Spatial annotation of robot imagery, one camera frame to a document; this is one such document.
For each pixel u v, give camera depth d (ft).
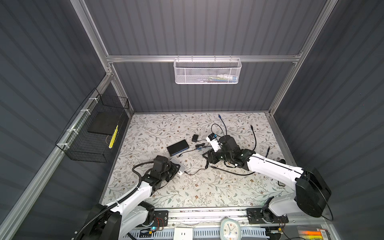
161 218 2.37
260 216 2.33
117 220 1.41
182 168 2.84
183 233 2.19
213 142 2.42
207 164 2.99
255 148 3.27
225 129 3.65
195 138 3.39
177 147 3.26
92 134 2.38
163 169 2.23
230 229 2.24
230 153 2.07
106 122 2.53
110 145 2.28
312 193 1.40
